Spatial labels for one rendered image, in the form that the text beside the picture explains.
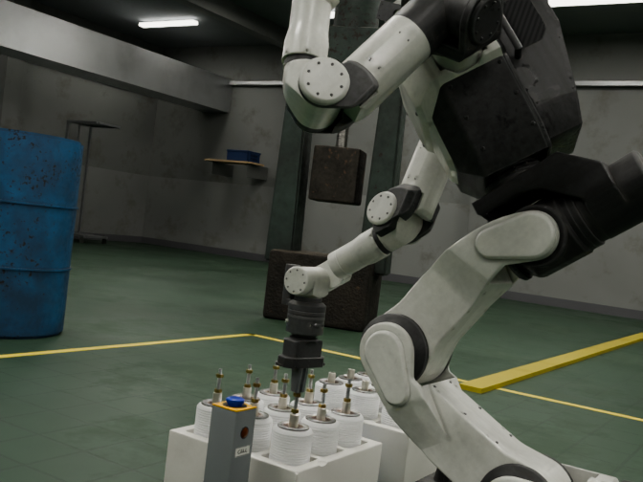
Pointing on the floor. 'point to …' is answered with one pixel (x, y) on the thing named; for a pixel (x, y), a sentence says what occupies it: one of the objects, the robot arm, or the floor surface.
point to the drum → (36, 230)
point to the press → (334, 186)
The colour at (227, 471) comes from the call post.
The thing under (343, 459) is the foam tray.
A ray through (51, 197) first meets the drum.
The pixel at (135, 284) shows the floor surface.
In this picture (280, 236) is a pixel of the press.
